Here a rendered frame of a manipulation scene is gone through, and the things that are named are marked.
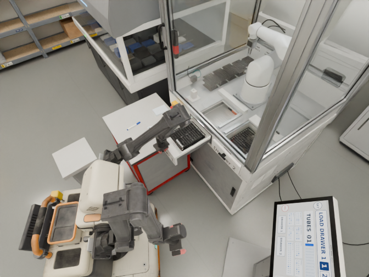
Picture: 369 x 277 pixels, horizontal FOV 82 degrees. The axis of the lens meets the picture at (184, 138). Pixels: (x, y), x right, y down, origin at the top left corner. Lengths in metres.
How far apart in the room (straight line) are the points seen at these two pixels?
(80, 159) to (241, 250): 1.62
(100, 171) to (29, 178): 2.14
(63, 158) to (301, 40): 1.77
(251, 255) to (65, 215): 1.56
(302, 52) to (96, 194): 0.93
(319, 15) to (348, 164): 2.45
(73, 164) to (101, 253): 0.98
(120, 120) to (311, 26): 1.64
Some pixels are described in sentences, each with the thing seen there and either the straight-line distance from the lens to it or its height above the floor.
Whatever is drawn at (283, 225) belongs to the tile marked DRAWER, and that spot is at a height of 1.01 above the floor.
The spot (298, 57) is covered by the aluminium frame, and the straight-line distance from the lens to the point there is 0.88.
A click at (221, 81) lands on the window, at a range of 1.26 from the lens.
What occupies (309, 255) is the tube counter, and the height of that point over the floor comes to 1.11.
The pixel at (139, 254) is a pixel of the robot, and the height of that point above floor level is 0.28.
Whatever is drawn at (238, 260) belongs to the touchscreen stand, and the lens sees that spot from 2.22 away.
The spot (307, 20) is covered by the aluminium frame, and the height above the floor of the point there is 1.88.
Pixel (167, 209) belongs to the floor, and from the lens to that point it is 2.33.
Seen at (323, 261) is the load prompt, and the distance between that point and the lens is 1.19.
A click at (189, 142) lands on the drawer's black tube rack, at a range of 1.60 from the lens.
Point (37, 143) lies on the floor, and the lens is 3.38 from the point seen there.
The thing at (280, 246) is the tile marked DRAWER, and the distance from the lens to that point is 1.29.
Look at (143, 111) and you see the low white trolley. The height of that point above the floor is 0.76.
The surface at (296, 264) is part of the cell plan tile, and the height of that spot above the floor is 1.06.
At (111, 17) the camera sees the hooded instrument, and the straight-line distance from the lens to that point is 1.85.
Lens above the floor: 2.20
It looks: 53 degrees down
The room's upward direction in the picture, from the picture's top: 3 degrees counter-clockwise
